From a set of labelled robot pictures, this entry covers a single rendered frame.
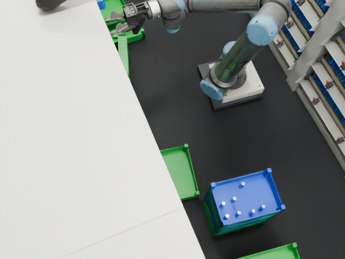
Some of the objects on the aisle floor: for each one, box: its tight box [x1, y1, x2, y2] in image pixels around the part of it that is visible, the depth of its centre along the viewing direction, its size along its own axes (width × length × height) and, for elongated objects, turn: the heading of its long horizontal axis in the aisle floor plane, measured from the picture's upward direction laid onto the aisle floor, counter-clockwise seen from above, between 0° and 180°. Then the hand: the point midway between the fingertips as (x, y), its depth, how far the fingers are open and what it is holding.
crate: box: [113, 34, 131, 83], centre depth 236 cm, size 8×30×20 cm, turn 5°
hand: (109, 27), depth 180 cm, fingers open, 6 cm apart
